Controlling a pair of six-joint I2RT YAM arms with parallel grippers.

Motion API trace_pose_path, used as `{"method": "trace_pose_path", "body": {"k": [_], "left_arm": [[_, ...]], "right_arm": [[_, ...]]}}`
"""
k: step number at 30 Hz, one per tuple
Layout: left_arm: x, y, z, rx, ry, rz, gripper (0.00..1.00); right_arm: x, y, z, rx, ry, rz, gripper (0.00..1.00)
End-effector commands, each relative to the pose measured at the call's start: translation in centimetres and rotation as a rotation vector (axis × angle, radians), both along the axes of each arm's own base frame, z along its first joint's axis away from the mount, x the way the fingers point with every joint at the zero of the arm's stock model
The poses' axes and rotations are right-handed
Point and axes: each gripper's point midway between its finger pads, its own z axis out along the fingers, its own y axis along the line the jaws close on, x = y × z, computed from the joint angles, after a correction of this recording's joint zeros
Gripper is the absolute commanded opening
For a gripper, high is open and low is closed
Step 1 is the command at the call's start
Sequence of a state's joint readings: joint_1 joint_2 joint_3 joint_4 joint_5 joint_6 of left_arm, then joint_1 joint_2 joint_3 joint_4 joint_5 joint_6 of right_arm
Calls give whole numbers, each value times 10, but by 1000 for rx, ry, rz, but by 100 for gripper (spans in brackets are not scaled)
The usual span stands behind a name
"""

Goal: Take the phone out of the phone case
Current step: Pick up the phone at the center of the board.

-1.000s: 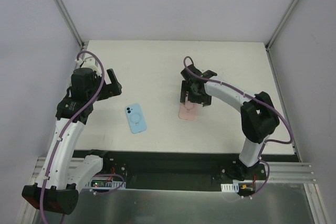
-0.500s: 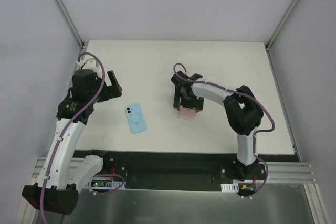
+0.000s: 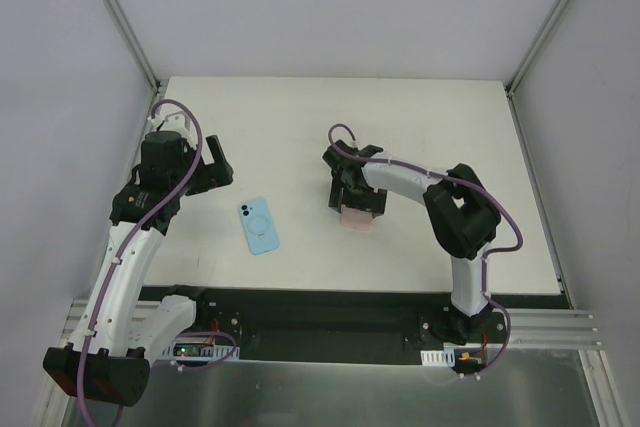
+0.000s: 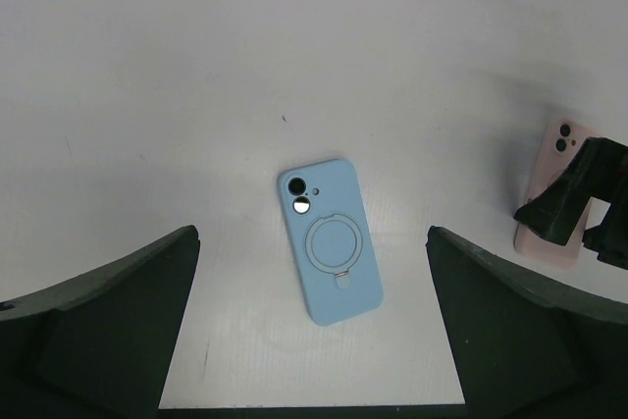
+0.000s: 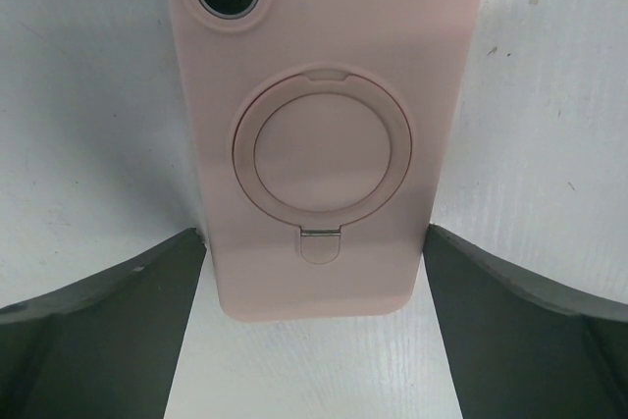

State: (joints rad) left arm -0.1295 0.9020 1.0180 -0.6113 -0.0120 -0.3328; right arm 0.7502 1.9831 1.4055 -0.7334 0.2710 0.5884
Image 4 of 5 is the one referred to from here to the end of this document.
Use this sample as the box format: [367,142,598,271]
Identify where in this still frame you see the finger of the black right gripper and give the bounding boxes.
[514,137,627,245]
[583,199,627,270]

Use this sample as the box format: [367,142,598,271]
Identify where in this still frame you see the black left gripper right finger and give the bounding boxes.
[426,227,627,418]

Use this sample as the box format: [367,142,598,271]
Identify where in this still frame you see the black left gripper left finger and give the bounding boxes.
[1,226,200,418]

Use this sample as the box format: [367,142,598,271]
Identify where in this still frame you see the pink phone case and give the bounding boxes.
[514,119,598,268]

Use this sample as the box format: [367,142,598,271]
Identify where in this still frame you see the light blue phone case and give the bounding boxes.
[278,159,384,326]

